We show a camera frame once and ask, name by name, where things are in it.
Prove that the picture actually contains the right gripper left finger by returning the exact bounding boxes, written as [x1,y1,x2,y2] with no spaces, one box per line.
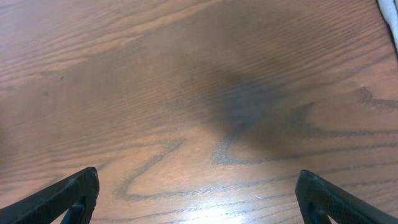
[1,167,100,224]

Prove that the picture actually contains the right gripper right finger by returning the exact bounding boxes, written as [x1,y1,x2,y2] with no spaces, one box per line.
[295,170,397,224]

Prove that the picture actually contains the beige garment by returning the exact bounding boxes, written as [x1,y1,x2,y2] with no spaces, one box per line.
[377,0,398,51]

